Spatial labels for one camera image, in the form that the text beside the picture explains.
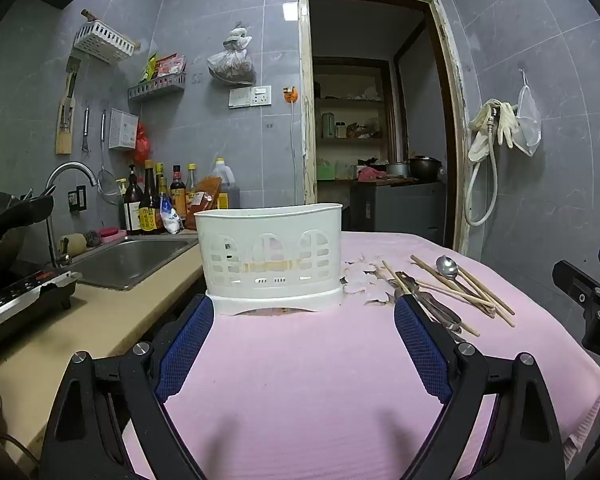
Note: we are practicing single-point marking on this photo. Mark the slim dark sauce bottle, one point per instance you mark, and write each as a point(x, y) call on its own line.
point(162, 180)

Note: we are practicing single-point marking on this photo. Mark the steel wool scrubber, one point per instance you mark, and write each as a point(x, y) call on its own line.
point(93, 238)

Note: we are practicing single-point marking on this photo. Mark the clear bottle yellow cap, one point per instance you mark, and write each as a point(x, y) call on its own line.
point(192, 180)

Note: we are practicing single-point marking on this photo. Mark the hanging clear plastic bag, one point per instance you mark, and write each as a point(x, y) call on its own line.
point(232, 65)

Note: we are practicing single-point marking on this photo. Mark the hanging metal strainer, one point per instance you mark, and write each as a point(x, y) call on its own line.
point(111, 187)

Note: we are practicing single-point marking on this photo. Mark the green jar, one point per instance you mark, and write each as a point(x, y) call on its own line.
point(327, 125)

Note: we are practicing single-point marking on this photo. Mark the steel sink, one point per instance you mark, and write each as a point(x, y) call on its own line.
point(130, 260)

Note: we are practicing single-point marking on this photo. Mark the red plastic bag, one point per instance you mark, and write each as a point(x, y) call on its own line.
point(142, 145)

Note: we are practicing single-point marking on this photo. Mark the wooden door frame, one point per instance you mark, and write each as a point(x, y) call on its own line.
point(306, 110)

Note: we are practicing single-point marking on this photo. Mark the white plastic utensil basket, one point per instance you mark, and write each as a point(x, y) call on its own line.
point(270, 230)

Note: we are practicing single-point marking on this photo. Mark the grey wall shelf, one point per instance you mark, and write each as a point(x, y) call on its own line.
point(155, 87)

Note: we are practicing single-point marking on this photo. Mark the white mesh bag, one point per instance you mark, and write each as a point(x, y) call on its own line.
point(529, 125)

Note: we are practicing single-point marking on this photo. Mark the metal fork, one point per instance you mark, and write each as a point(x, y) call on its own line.
point(447, 317)

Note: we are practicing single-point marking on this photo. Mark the pink rag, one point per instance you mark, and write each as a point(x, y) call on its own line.
point(370, 175)

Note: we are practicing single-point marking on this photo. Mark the dark bottle yellow label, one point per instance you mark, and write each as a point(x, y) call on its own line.
point(150, 210)

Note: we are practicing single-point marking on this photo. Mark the dark bottle red label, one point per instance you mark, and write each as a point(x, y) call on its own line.
point(177, 190)

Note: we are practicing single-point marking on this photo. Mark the pink soap box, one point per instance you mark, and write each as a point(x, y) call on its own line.
point(111, 233)

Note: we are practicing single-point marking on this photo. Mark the white blue packet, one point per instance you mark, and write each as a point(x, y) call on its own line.
point(171, 217)

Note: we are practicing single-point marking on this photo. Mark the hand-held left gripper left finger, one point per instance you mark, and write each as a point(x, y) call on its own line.
point(185, 350)

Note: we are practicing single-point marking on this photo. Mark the white wall basket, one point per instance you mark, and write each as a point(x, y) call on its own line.
point(102, 42)

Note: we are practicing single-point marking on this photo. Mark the white wall socket panel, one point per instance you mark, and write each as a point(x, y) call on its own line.
point(250, 96)

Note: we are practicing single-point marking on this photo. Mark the cream rubber glove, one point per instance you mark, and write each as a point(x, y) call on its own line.
point(507, 125)
point(480, 145)

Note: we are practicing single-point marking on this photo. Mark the large oil jug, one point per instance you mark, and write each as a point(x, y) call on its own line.
point(227, 180)

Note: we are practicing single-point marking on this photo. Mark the orange wall hook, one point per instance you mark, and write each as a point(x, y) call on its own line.
point(291, 94)

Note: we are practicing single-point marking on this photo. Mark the yellow green packet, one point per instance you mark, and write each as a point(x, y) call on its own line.
point(149, 67)

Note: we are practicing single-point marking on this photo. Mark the red packet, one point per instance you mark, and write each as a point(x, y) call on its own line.
point(172, 65)

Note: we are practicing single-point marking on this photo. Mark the white jar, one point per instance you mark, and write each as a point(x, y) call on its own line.
point(340, 130)

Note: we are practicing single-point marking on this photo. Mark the white wall box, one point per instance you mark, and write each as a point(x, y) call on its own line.
point(122, 130)

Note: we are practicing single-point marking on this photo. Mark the black induction cooker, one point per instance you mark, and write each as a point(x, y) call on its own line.
point(15, 300)

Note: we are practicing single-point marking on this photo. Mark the wooden knife holder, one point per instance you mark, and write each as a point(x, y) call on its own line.
point(65, 130)

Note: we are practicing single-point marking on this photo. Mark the pink floral cloth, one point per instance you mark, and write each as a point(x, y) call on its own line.
point(305, 385)

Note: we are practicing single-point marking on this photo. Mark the green box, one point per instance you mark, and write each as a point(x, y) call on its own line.
point(326, 171)

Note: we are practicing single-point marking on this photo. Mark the black wok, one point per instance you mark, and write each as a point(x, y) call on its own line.
point(5, 220)

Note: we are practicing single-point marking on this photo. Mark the loofah scrubber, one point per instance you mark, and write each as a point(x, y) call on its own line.
point(72, 245)

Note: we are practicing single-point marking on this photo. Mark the wooden shelf unit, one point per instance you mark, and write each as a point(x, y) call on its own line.
point(350, 105)

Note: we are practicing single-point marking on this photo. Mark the grey cabinet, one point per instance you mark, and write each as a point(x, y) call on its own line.
point(400, 210)

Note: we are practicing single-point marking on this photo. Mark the black pot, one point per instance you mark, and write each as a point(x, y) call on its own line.
point(425, 167)

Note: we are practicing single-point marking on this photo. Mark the chrome faucet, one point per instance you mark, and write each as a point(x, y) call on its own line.
point(62, 170)

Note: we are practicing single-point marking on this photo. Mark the hanging metal utensil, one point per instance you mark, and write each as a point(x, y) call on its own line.
point(86, 127)

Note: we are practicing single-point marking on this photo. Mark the wooden chopstick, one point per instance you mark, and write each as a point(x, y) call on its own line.
point(485, 296)
point(445, 282)
point(460, 296)
point(394, 275)
point(467, 329)

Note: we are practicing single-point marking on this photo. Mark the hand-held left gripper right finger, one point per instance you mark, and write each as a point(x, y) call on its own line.
point(420, 350)

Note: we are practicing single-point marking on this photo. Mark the steel pot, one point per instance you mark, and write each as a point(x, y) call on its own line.
point(397, 170)

